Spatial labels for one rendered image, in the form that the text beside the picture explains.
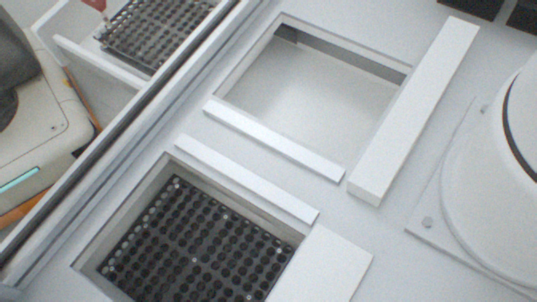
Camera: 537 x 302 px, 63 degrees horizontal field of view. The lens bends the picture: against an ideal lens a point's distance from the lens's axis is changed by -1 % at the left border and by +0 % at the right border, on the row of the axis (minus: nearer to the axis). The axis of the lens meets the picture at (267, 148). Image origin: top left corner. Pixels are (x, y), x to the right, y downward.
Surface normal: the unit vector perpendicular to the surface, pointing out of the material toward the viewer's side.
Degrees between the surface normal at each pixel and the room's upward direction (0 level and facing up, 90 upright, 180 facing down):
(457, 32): 0
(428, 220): 0
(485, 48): 0
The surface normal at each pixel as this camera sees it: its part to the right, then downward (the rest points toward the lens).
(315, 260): -0.10, -0.47
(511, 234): -0.76, 0.61
